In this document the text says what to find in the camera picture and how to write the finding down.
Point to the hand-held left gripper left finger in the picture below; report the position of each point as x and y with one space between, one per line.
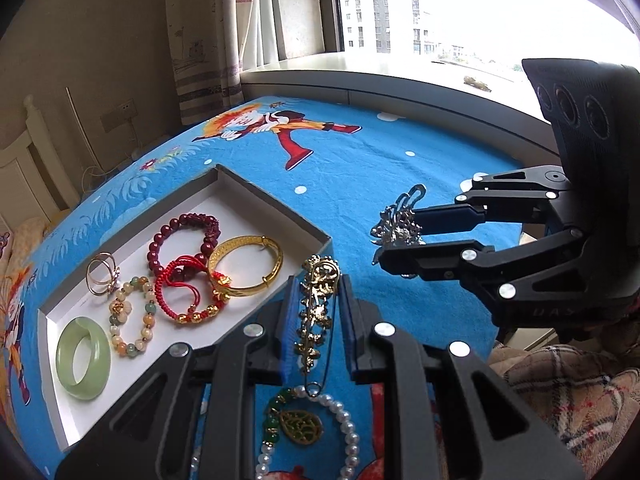
289 340

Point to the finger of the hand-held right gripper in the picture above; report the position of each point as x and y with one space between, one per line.
450 217
425 260

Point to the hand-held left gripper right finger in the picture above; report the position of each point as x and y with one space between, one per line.
351 340

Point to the gold brooch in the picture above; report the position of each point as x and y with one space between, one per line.
317 310

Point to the silver brooch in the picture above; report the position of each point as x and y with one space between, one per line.
395 225

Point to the gold bangle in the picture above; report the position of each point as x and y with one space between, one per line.
240 243

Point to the grey cardboard box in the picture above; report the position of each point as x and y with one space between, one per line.
235 205

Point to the rose gold linked rings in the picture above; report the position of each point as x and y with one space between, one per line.
114 273

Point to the green jade bangle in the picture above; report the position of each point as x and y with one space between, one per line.
67 370

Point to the small brown object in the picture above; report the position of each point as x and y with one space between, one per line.
479 83

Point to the plaid cloth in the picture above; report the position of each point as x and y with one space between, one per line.
575 400

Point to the window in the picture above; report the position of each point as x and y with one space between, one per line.
450 10

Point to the yellow pillow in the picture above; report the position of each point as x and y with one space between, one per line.
30 235

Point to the thin white pole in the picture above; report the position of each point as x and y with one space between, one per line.
82 130

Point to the striped printed curtain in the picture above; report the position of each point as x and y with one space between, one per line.
210 35

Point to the white headboard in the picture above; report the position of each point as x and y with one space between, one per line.
30 170

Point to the wall socket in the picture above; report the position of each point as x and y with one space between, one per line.
120 115

